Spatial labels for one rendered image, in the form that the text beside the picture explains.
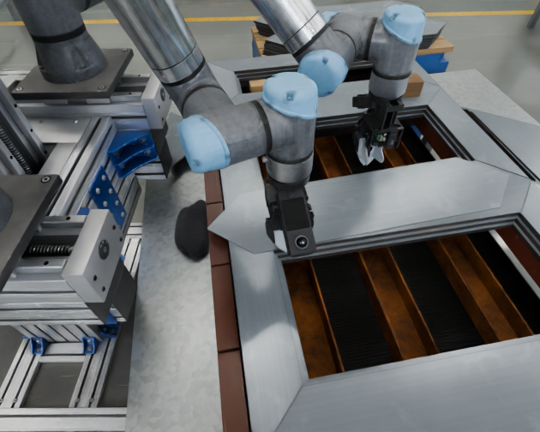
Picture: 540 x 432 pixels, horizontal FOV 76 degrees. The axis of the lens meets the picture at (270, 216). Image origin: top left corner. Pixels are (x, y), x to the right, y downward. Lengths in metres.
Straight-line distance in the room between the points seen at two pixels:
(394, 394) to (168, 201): 0.79
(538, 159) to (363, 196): 0.57
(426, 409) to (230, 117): 0.51
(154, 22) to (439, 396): 0.66
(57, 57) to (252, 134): 0.61
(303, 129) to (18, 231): 0.45
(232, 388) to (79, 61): 0.78
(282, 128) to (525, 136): 0.96
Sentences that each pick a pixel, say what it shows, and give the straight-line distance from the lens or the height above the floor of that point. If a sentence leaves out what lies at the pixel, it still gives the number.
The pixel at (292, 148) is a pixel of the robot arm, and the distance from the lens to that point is 0.50.
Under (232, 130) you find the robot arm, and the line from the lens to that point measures 0.45.
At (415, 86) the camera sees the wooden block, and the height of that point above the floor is 0.89.
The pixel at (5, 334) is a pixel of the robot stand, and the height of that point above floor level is 0.21.
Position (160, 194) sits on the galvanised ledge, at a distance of 1.12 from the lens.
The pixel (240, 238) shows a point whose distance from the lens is 0.74.
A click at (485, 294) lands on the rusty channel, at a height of 0.68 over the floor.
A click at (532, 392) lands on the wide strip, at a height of 0.85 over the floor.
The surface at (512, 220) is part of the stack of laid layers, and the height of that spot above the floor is 0.83.
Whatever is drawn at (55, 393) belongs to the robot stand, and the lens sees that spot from 1.46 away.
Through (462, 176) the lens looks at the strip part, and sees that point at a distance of 0.98.
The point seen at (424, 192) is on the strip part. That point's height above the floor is 0.85.
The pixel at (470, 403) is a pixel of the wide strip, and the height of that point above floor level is 0.85.
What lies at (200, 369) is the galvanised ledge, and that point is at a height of 0.68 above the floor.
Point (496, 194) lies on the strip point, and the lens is 0.97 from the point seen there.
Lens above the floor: 1.44
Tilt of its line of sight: 49 degrees down
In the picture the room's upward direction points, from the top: 2 degrees counter-clockwise
